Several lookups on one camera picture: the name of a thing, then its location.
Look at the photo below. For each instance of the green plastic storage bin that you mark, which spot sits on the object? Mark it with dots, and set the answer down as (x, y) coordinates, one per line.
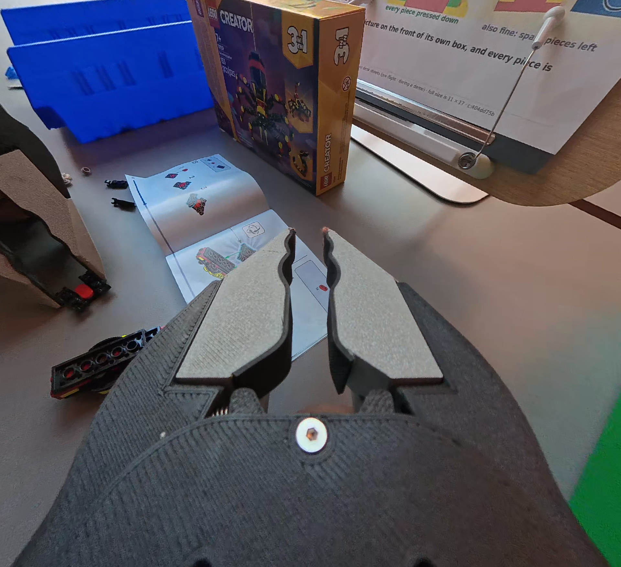
(601, 494)

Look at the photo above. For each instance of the black red lego assembly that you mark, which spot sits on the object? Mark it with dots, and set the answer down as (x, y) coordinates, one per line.
(83, 291)

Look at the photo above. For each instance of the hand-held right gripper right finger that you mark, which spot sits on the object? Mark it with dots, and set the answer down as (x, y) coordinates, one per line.
(383, 329)

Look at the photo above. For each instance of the yellow black lego model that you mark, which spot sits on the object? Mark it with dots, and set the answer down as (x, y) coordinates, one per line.
(102, 363)

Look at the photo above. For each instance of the black grooved lego piece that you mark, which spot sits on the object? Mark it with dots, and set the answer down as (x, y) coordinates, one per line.
(116, 183)

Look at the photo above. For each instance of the printed task instruction sheet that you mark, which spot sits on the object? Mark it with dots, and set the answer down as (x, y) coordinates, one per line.
(461, 52)

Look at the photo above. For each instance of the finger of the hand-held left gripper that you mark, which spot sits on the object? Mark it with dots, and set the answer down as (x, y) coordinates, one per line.
(24, 285)
(48, 198)

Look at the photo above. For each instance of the white document stand base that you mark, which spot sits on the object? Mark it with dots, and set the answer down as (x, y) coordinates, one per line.
(402, 154)

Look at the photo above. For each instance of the purple lego set box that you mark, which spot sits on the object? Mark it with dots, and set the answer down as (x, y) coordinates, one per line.
(271, 81)

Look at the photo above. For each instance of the black two-stud lego plate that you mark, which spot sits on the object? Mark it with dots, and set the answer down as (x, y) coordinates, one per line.
(123, 203)

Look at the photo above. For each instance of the blue plastic storage bin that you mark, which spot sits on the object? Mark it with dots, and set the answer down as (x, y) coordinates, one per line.
(106, 67)

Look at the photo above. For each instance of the open lego instruction booklet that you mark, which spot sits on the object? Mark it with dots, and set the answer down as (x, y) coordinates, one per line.
(213, 217)

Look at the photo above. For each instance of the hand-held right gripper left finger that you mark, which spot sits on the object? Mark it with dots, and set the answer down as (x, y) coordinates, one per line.
(237, 324)

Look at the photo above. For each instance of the small blue lego piece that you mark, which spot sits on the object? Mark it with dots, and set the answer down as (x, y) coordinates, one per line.
(9, 73)

